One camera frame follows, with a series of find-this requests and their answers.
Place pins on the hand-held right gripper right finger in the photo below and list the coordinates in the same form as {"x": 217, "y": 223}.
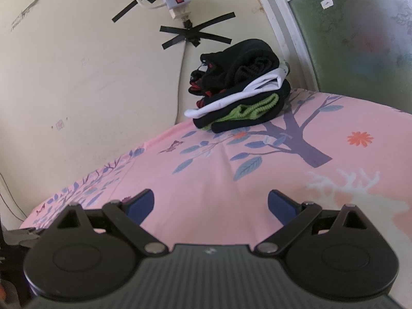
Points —
{"x": 283, "y": 206}

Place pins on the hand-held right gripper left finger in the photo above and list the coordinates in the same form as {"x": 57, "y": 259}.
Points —
{"x": 141, "y": 206}

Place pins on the black and red garment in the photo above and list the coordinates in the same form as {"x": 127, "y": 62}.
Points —
{"x": 244, "y": 58}

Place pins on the pink printed bed sheet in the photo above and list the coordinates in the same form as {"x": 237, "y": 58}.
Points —
{"x": 209, "y": 180}

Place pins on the black folded garment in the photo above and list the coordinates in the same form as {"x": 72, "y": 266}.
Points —
{"x": 276, "y": 106}

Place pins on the white folded garment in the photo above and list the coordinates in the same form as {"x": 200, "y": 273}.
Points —
{"x": 225, "y": 101}

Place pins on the frosted window glass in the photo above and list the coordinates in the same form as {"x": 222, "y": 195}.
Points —
{"x": 360, "y": 45}

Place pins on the black tape star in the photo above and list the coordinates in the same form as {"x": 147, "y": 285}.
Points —
{"x": 191, "y": 33}

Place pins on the small white sticker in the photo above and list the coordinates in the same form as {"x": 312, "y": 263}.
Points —
{"x": 326, "y": 3}

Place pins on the white window frame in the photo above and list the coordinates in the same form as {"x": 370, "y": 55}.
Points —
{"x": 289, "y": 29}

